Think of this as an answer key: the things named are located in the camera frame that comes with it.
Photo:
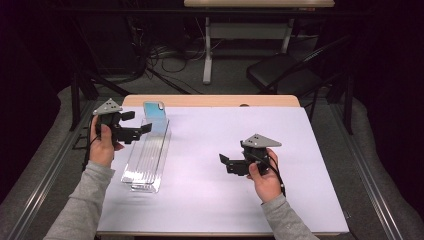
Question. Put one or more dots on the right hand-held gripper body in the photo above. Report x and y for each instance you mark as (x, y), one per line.
(260, 141)

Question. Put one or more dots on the teal gradient phone case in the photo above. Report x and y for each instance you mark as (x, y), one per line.
(155, 111)

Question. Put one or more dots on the white table sheet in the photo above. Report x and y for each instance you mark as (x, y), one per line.
(206, 140)

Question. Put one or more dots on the black tape strip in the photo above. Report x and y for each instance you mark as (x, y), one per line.
(87, 127)

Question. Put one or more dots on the clear plastic box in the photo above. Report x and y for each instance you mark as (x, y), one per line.
(148, 160)

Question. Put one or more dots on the metal floor rail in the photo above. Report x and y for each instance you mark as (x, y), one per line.
(50, 173)
(363, 166)

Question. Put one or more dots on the light wooden table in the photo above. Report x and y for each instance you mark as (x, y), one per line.
(200, 100)

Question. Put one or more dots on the person's right hand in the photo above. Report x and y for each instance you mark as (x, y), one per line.
(266, 183)

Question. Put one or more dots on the white-legged desk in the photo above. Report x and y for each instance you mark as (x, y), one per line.
(207, 50)

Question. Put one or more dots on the black folding chair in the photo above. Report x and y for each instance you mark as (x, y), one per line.
(280, 70)

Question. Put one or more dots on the black metal stand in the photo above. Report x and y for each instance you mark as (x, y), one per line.
(348, 106)
(75, 100)

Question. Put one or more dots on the person's left hand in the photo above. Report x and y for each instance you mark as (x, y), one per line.
(101, 150)

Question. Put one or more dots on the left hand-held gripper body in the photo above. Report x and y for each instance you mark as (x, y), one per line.
(108, 108)

